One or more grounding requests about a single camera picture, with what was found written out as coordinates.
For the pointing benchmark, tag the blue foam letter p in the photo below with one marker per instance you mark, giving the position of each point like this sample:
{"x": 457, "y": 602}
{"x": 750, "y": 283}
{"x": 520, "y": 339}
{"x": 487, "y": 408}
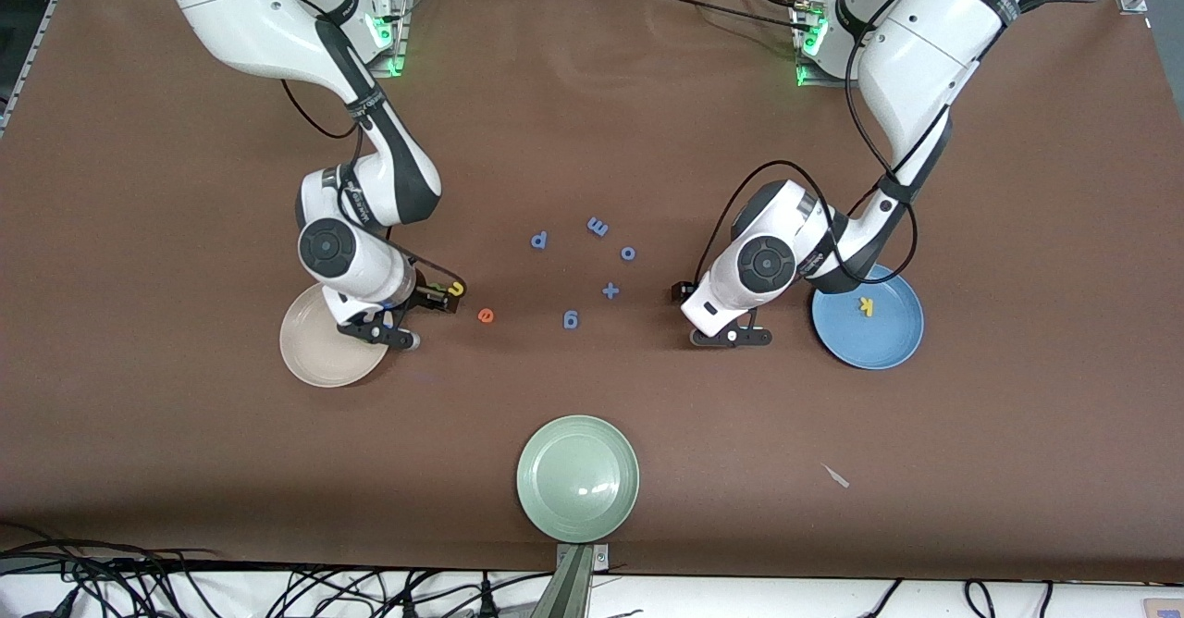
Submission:
{"x": 539, "y": 241}

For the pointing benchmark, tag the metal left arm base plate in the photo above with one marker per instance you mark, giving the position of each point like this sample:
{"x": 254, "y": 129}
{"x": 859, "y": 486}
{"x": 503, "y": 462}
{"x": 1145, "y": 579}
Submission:
{"x": 814, "y": 80}

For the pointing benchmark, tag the metal camera post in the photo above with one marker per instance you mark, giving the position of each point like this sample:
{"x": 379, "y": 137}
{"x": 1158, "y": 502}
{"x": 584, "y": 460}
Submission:
{"x": 573, "y": 586}

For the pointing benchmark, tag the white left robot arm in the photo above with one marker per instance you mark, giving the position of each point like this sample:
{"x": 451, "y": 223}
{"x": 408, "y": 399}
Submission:
{"x": 916, "y": 54}

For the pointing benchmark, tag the beige brown round plate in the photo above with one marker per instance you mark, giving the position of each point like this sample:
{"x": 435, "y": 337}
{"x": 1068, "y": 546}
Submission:
{"x": 319, "y": 359}

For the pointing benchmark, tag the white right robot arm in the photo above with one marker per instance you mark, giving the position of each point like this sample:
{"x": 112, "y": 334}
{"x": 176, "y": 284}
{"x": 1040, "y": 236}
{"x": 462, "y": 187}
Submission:
{"x": 240, "y": 7}

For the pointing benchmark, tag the brown table cover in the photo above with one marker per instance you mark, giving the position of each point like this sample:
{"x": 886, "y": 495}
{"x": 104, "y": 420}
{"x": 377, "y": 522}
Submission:
{"x": 185, "y": 470}

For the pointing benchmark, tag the beige box corner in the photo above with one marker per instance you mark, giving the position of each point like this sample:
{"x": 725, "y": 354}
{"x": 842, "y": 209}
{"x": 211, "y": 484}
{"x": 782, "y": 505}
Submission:
{"x": 1165, "y": 609}

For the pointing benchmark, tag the white tape scrap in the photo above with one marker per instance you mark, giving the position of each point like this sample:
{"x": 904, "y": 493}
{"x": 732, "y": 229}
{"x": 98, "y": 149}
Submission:
{"x": 836, "y": 476}

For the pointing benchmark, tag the pale green round plate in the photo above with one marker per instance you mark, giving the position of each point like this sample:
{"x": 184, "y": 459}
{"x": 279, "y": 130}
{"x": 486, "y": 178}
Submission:
{"x": 578, "y": 479}

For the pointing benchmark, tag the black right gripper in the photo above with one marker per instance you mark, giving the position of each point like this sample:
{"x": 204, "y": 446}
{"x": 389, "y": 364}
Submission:
{"x": 428, "y": 292}

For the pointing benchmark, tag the blue round plate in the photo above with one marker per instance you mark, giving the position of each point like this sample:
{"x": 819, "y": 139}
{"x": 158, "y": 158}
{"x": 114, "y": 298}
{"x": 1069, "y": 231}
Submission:
{"x": 888, "y": 340}

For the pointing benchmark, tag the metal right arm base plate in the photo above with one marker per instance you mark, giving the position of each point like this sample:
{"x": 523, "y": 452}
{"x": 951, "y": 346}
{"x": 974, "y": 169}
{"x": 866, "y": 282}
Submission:
{"x": 400, "y": 35}

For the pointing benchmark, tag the blue foam letter x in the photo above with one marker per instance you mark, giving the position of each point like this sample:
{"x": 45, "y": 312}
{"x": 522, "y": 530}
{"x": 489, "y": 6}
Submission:
{"x": 610, "y": 290}

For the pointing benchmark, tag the blue foam letter m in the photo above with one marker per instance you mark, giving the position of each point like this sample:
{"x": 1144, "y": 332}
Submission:
{"x": 598, "y": 227}

